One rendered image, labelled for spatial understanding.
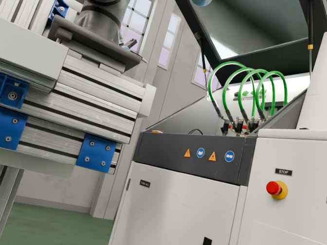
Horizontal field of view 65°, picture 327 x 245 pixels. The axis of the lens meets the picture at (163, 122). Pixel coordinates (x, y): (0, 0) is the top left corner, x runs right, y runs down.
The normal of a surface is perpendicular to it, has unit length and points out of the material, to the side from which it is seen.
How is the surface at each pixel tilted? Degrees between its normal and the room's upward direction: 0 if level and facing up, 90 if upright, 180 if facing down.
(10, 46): 90
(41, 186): 90
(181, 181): 90
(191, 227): 90
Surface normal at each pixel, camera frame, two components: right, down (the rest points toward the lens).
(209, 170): -0.75, -0.32
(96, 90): 0.51, -0.04
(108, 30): 0.74, -0.25
